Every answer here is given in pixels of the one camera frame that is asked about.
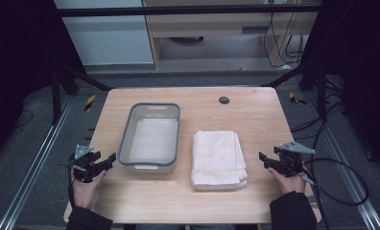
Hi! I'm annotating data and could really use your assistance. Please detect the thin black floor cable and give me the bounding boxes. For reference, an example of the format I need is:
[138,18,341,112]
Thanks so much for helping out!
[14,109,35,129]

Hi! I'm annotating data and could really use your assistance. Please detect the person's left hand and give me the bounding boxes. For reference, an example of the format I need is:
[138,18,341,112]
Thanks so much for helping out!
[70,169,108,211]

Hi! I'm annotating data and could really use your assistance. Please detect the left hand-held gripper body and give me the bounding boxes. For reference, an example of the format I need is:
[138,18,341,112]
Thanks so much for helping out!
[67,144,102,184]

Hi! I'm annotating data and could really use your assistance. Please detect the black curtain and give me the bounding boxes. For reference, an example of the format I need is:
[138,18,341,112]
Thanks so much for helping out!
[299,0,380,178]
[0,0,85,162]

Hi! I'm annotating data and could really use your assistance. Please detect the yellow black striped tape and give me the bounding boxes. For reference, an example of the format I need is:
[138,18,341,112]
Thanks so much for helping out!
[288,91,308,106]
[83,94,97,112]

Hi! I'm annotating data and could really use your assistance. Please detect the silver floor rail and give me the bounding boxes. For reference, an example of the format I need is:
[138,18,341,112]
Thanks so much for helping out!
[0,95,75,230]
[304,90,380,230]

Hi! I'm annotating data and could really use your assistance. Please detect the person's right hand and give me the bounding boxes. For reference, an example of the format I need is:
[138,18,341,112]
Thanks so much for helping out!
[267,165,308,196]

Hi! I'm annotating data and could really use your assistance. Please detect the folded white towel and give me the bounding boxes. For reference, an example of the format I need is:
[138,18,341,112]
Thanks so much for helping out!
[190,129,249,192]

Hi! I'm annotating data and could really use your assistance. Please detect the black floor cables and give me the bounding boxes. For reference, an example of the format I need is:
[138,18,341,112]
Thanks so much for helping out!
[289,76,350,142]

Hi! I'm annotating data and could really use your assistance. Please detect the light wooden desk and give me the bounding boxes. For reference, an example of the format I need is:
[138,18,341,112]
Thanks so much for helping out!
[141,0,321,71]

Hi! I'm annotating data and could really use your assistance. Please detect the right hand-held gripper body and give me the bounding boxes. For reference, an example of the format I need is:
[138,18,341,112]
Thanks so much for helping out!
[277,141,317,178]

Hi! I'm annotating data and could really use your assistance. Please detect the black metal stand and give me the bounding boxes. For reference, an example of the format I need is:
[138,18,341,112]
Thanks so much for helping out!
[261,61,329,121]
[49,61,115,127]

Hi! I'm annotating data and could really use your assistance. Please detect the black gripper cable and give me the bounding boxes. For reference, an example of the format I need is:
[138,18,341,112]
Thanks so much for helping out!
[301,157,370,230]
[66,161,78,207]

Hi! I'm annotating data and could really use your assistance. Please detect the black cables under desk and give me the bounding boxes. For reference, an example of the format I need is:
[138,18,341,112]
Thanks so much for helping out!
[262,11,307,69]

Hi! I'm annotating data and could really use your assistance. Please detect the white cabinet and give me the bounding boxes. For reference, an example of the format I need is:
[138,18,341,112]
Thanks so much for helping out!
[53,0,155,67]

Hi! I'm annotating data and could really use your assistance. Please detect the black horizontal frame bar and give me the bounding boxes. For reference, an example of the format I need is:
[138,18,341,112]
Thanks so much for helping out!
[55,3,322,18]

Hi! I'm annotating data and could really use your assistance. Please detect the white basin with grey rim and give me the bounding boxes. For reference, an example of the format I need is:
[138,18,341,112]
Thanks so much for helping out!
[116,102,181,175]

